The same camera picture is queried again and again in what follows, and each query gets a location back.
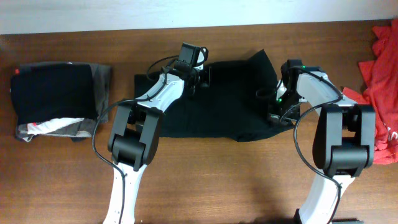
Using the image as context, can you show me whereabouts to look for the dark green shorts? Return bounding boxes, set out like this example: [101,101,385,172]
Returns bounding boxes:
[133,49,296,143]

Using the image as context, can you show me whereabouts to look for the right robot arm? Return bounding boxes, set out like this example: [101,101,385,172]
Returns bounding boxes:
[268,59,376,224]

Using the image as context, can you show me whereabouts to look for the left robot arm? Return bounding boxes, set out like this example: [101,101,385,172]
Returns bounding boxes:
[104,43,210,223]

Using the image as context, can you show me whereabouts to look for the red t-shirt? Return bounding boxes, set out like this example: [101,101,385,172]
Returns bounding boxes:
[343,19,397,165]

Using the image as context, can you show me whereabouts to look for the folded grey garment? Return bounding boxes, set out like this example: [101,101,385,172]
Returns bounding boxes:
[20,62,111,141]

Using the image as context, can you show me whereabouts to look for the folded black garment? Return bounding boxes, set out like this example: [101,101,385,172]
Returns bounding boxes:
[11,63,97,125]

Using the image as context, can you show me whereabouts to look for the folded white red garment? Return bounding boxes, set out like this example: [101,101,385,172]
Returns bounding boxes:
[27,118,84,135]

